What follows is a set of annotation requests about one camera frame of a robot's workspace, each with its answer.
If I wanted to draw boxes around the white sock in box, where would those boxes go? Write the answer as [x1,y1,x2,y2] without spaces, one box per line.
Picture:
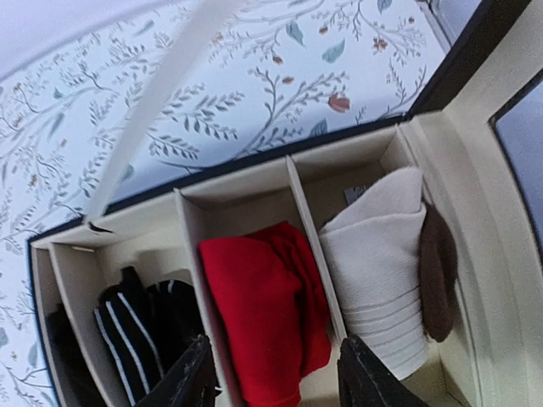
[317,165,459,381]

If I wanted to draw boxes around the floral table mat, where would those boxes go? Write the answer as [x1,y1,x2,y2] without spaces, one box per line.
[1,1,450,406]

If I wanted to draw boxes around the black sock leftmost compartment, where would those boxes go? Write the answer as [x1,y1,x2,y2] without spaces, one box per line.
[46,304,105,406]

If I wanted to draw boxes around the red sock pair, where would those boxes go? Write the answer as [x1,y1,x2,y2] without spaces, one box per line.
[199,221,332,406]

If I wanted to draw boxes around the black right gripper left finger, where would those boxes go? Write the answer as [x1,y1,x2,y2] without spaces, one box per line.
[133,334,218,406]

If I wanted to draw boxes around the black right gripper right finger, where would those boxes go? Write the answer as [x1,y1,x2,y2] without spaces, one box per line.
[338,335,428,407]

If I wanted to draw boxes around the black socks in box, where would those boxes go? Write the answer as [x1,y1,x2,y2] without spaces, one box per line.
[93,266,204,406]

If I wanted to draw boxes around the black compartment storage box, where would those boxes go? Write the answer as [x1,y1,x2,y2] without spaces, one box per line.
[29,1,542,406]

